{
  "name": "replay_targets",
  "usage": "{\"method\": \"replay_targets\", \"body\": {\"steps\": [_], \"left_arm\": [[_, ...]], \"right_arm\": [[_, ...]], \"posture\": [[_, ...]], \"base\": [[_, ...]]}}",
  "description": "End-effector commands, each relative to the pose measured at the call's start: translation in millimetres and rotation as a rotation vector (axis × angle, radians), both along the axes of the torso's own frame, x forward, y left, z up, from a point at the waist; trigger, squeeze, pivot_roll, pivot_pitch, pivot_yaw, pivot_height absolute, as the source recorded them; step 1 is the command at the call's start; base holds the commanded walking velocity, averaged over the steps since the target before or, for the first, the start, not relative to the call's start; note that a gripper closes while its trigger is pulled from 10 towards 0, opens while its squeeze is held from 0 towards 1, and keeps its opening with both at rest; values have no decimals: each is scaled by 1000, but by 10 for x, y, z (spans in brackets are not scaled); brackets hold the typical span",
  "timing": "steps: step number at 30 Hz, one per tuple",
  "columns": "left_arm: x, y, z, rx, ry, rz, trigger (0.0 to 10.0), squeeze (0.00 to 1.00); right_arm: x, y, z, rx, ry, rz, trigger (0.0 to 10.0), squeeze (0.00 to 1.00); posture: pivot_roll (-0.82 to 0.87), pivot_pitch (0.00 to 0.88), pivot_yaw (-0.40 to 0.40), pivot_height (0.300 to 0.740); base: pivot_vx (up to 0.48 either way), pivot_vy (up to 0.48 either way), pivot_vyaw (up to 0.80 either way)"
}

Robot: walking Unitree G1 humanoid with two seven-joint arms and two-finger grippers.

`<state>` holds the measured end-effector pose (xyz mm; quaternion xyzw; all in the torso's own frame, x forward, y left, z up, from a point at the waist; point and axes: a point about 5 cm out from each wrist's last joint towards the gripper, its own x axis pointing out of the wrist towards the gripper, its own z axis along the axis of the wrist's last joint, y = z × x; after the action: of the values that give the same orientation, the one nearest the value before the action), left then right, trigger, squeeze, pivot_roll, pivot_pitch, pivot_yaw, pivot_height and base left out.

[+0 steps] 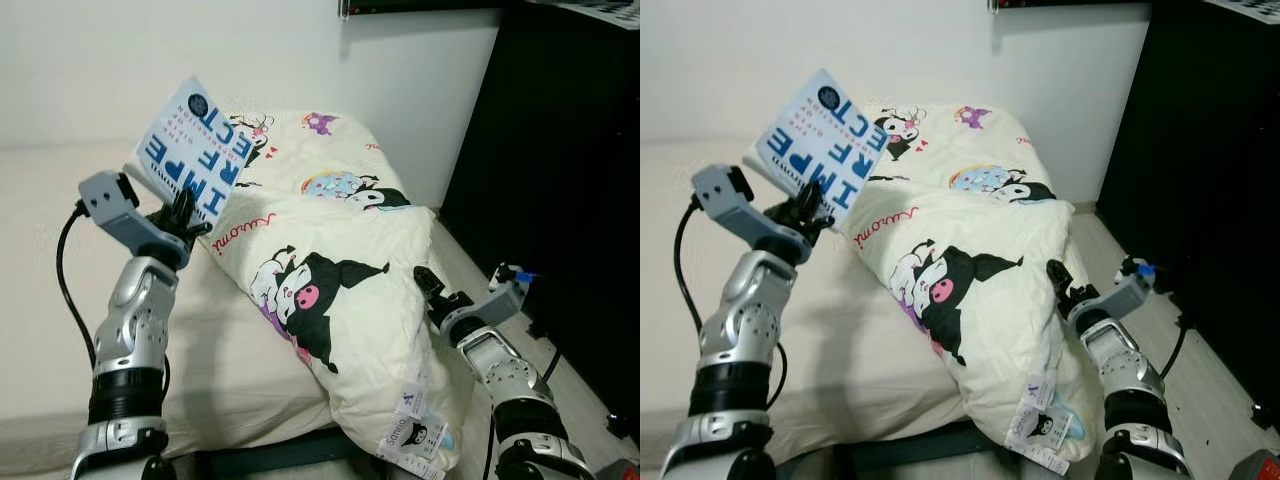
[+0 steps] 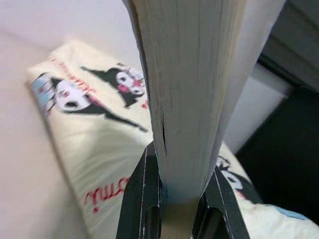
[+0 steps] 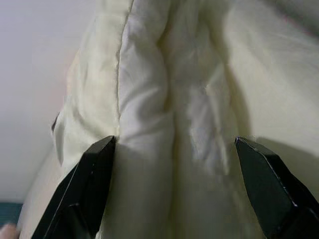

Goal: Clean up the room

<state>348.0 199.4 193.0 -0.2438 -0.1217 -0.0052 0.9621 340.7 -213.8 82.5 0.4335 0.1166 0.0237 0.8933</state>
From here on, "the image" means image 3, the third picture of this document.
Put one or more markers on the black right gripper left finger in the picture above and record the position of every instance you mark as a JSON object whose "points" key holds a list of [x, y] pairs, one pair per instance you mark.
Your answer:
{"points": [[89, 179]]}

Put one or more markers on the cream sheeted mattress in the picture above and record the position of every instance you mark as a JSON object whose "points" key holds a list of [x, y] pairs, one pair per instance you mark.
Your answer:
{"points": [[43, 185]]}

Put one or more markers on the cream cartoon print blanket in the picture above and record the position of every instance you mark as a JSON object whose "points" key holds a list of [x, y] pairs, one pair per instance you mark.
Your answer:
{"points": [[174, 87]]}

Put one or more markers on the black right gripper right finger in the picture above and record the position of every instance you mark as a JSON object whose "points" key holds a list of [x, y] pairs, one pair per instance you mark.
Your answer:
{"points": [[269, 189]]}

